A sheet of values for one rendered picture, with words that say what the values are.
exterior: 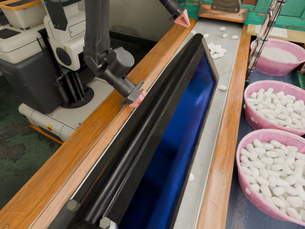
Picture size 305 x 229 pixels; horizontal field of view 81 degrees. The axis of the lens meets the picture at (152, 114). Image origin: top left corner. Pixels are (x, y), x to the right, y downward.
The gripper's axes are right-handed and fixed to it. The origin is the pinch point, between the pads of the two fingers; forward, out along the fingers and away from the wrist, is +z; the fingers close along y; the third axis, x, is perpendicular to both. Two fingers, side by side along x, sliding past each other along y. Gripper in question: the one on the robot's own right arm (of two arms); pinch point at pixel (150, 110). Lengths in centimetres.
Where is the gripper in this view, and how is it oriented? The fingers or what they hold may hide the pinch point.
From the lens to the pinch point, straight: 62.9
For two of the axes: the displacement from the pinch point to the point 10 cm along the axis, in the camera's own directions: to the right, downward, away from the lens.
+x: -5.7, 3.6, 7.4
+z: 7.2, 6.6, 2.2
